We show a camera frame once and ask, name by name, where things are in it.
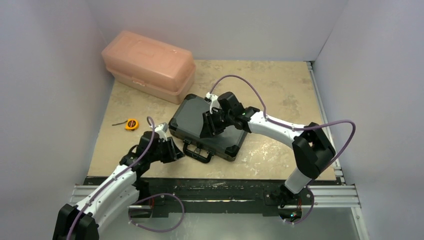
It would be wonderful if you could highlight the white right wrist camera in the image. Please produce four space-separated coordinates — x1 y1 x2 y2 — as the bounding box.
205 92 221 114

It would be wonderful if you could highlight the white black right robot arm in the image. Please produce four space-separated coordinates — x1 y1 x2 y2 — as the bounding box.
199 91 336 204

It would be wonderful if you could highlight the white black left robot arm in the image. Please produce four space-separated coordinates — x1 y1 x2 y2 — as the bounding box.
52 131 184 240

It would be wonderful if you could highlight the black poker carrying case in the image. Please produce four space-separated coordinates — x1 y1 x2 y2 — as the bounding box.
168 93 248 164

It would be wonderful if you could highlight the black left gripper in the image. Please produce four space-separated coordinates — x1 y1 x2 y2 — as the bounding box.
148 136 184 164

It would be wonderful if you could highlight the pink plastic storage box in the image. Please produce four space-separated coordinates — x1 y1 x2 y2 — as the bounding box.
101 30 196 105

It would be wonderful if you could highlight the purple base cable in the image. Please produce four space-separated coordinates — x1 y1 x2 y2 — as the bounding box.
127 193 185 233

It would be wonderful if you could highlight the yellow tape measure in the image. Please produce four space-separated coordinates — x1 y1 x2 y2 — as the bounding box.
112 118 140 131

